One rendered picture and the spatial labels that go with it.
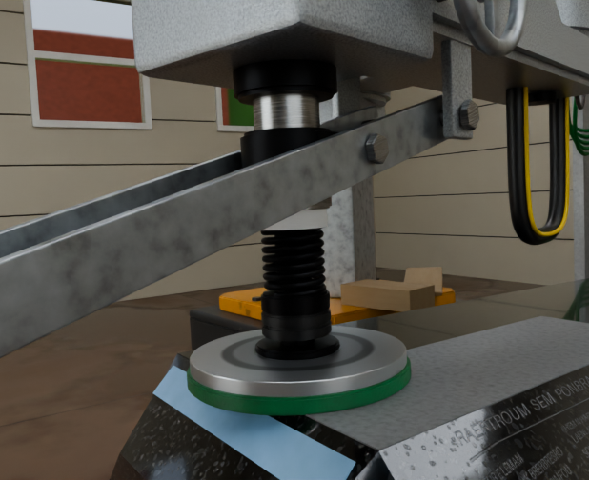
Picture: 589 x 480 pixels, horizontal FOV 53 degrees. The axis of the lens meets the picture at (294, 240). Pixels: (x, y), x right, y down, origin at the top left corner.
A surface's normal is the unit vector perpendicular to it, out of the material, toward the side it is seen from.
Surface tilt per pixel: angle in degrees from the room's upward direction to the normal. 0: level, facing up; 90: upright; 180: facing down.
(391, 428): 0
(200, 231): 90
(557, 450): 45
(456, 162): 90
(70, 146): 90
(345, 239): 90
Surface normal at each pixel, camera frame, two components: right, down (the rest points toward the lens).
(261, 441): -0.62, -0.64
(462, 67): 0.74, 0.01
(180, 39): -0.67, 0.08
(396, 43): 0.70, 0.40
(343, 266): -0.40, 0.08
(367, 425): -0.04, -1.00
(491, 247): -0.84, 0.07
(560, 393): 0.39, -0.69
